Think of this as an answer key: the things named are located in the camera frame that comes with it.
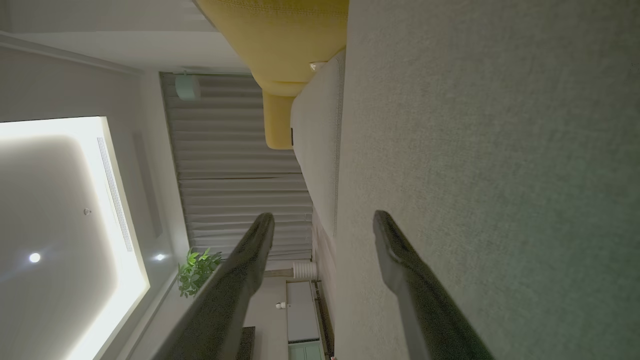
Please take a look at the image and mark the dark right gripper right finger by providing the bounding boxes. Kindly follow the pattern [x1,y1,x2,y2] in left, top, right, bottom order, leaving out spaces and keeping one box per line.
[372,210,496,360]

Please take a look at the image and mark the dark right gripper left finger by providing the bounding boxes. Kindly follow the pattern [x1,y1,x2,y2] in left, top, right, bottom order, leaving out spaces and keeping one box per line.
[152,212,276,360]

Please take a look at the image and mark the green leafy plant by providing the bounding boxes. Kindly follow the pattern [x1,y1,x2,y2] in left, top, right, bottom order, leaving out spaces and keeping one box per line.
[177,248,223,298]

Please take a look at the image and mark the white cabinet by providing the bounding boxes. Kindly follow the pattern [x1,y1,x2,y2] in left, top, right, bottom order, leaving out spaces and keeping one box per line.
[286,281,323,360]

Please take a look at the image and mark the grey pleated curtain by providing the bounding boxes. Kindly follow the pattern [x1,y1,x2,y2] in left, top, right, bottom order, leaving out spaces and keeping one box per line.
[160,72,316,271]

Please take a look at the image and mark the long ceiling air vent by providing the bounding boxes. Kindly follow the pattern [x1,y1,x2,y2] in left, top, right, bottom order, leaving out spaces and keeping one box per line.
[96,136,135,252]

